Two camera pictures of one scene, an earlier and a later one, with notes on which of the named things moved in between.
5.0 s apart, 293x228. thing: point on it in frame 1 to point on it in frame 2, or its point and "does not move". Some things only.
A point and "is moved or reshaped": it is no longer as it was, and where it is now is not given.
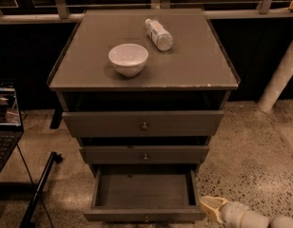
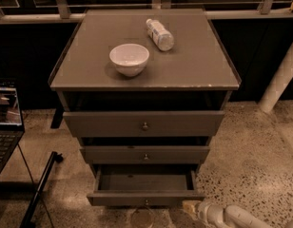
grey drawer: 145,195 is moved or reshaped
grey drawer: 143,123 does not move
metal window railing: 60,7 does not move
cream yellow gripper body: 232,213 to 205,208
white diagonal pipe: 282,77 does not move
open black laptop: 9,125 does not move
